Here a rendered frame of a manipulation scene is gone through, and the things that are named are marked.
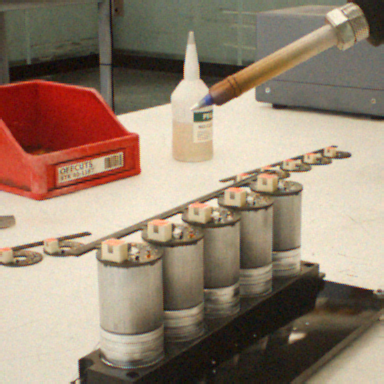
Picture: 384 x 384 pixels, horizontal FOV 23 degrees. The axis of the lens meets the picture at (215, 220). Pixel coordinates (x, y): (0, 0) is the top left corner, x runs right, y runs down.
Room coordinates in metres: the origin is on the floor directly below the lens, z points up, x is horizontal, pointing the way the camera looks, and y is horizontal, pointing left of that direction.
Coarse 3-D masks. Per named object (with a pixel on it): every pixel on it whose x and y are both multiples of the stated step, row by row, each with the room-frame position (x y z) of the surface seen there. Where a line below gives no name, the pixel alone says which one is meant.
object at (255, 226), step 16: (272, 208) 0.41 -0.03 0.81; (240, 224) 0.40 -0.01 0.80; (256, 224) 0.40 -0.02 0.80; (240, 240) 0.40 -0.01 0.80; (256, 240) 0.40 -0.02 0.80; (240, 256) 0.40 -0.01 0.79; (256, 256) 0.40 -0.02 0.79; (240, 272) 0.40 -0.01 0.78; (256, 272) 0.40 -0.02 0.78; (240, 288) 0.40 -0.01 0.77; (256, 288) 0.40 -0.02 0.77
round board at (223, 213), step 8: (216, 208) 0.39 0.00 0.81; (224, 208) 0.39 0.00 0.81; (184, 216) 0.38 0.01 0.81; (216, 216) 0.38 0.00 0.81; (224, 216) 0.38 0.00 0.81; (232, 216) 0.38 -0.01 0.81; (240, 216) 0.38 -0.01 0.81; (192, 224) 0.37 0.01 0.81; (200, 224) 0.37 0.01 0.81; (208, 224) 0.37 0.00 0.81; (216, 224) 0.37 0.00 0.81; (224, 224) 0.37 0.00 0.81
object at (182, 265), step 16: (176, 256) 0.35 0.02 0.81; (192, 256) 0.35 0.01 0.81; (176, 272) 0.35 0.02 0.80; (192, 272) 0.35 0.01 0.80; (176, 288) 0.35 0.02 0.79; (192, 288) 0.35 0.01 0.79; (176, 304) 0.35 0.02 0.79; (192, 304) 0.35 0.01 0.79; (176, 320) 0.35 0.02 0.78; (192, 320) 0.35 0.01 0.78; (176, 336) 0.35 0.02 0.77; (192, 336) 0.35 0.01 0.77
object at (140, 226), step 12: (240, 180) 0.44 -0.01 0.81; (252, 180) 0.44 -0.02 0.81; (216, 192) 0.42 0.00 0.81; (156, 216) 0.38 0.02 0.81; (168, 216) 0.38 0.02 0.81; (132, 228) 0.37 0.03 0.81; (144, 228) 0.37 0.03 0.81; (96, 240) 0.35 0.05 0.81; (72, 252) 0.34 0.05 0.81; (84, 252) 0.34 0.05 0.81
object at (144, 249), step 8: (144, 248) 0.34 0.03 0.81; (152, 248) 0.34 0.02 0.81; (160, 248) 0.34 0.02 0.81; (96, 256) 0.33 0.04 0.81; (128, 256) 0.33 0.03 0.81; (136, 256) 0.33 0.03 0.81; (144, 256) 0.33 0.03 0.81; (152, 256) 0.33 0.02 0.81; (160, 256) 0.33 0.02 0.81; (112, 264) 0.33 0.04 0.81; (120, 264) 0.32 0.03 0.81; (128, 264) 0.32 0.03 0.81; (136, 264) 0.32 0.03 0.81; (144, 264) 0.33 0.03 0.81
